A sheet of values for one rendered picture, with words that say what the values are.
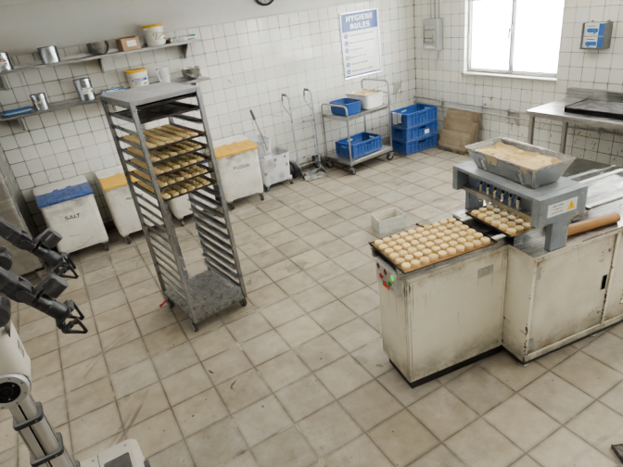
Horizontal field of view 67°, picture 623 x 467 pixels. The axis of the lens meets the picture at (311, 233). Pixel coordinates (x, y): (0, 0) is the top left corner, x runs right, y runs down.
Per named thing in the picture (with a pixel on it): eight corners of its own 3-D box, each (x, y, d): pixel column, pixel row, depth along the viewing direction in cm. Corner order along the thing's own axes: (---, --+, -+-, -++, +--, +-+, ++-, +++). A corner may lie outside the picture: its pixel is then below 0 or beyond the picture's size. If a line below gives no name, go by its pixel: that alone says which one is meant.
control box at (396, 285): (381, 276, 283) (379, 257, 277) (402, 296, 263) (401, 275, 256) (375, 278, 282) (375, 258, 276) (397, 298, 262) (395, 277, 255)
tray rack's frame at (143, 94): (250, 304, 392) (201, 85, 312) (196, 333, 365) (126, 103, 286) (214, 277, 439) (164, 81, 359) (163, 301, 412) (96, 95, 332)
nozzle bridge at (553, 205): (491, 200, 326) (494, 153, 310) (580, 241, 264) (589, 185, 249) (451, 212, 316) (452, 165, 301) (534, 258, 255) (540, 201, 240)
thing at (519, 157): (501, 148, 298) (501, 139, 296) (571, 170, 253) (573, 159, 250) (465, 157, 291) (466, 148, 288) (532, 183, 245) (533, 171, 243)
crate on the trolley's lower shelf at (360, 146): (363, 145, 702) (362, 132, 693) (382, 148, 674) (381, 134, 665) (336, 155, 673) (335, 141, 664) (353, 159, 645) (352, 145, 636)
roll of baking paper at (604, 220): (611, 219, 282) (613, 210, 279) (619, 223, 276) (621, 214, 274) (555, 235, 273) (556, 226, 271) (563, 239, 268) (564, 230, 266)
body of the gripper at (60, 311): (70, 301, 173) (53, 291, 168) (74, 315, 165) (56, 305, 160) (58, 314, 172) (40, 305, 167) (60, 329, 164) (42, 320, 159)
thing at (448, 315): (468, 326, 338) (472, 214, 298) (502, 355, 309) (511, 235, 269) (382, 359, 319) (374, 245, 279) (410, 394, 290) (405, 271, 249)
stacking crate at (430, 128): (419, 129, 733) (419, 116, 724) (438, 132, 701) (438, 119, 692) (388, 138, 709) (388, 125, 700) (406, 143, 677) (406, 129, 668)
